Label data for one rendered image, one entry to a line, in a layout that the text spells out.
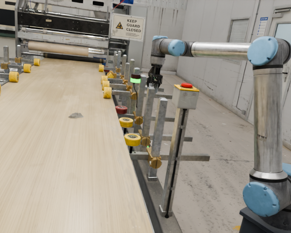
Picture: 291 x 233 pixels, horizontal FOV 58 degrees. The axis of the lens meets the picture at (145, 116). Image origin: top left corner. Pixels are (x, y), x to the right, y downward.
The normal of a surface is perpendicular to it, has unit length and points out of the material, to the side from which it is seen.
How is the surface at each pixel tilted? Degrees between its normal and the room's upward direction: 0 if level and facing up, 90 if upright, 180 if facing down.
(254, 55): 83
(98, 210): 0
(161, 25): 90
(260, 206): 95
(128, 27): 90
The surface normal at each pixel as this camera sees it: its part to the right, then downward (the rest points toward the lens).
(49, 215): 0.12, -0.95
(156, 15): 0.14, 0.31
